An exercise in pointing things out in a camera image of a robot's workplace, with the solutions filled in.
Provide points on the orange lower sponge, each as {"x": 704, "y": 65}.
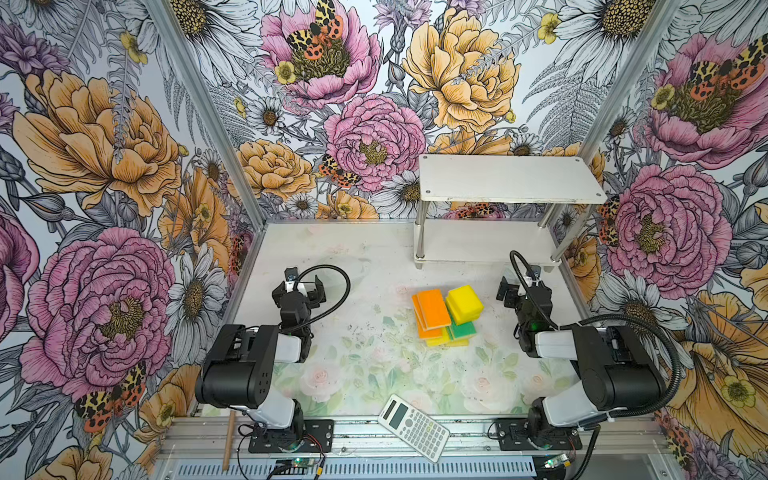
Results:
{"x": 423, "y": 333}

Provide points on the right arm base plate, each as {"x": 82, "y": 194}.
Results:
{"x": 516, "y": 434}

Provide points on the green scouring sponge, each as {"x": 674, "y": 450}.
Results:
{"x": 462, "y": 331}

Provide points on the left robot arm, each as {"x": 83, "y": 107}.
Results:
{"x": 237, "y": 371}

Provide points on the green circuit board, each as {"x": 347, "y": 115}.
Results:
{"x": 298, "y": 466}

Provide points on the yellow sponge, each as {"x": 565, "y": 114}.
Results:
{"x": 464, "y": 305}
{"x": 447, "y": 339}

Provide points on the wooden stick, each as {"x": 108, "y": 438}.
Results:
{"x": 229, "y": 441}

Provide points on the orange top sponge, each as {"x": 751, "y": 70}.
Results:
{"x": 434, "y": 309}

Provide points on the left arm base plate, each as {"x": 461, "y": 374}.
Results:
{"x": 310, "y": 436}

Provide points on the yellow bottom sponge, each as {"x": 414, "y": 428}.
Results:
{"x": 447, "y": 339}

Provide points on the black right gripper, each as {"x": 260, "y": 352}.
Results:
{"x": 522, "y": 294}

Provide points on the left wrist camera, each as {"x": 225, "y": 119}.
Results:
{"x": 291, "y": 274}

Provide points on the white two-tier shelf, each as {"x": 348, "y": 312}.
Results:
{"x": 553, "y": 180}

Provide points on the aluminium front rail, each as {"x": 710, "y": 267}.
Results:
{"x": 362, "y": 436}

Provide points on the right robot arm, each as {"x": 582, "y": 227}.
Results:
{"x": 615, "y": 372}

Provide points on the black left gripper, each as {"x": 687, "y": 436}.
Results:
{"x": 302, "y": 291}

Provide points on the white scientific calculator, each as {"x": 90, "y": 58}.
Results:
{"x": 415, "y": 428}

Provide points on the orange sponge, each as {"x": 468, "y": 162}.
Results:
{"x": 423, "y": 333}
{"x": 434, "y": 309}

